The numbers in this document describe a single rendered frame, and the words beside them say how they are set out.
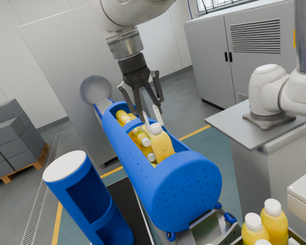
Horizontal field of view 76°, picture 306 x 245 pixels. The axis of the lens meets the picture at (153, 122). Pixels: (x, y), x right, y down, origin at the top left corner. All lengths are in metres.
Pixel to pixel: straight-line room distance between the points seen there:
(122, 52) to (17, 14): 5.23
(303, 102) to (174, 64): 5.27
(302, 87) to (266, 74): 0.17
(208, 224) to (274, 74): 0.68
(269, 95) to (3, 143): 3.81
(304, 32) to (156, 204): 0.73
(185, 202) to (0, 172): 3.87
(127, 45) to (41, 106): 5.38
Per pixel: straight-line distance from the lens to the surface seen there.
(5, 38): 5.77
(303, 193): 0.71
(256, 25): 2.36
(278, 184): 1.25
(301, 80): 0.92
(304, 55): 0.89
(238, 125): 1.14
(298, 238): 0.78
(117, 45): 0.54
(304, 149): 1.24
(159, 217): 0.69
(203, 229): 0.74
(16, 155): 4.11
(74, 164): 1.32
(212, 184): 0.74
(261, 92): 1.04
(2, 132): 3.97
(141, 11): 0.38
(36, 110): 5.90
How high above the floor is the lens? 1.63
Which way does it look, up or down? 26 degrees down
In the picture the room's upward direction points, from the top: 20 degrees counter-clockwise
